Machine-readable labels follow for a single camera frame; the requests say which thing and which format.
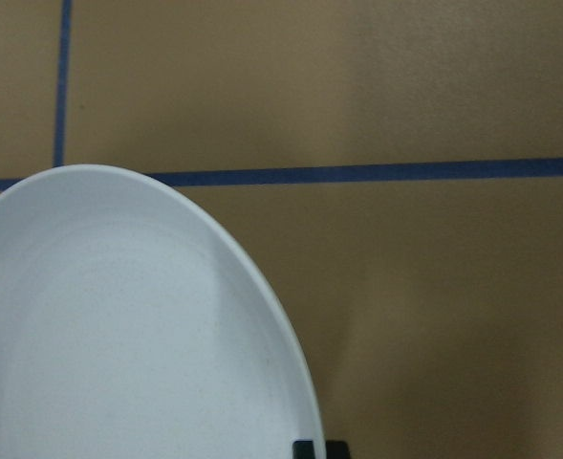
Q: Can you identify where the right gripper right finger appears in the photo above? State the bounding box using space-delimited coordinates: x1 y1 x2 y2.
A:
325 440 350 459

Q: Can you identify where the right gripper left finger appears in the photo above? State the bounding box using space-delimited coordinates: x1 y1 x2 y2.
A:
292 440 315 459

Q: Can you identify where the blue plate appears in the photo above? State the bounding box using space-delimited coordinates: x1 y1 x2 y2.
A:
0 164 326 458

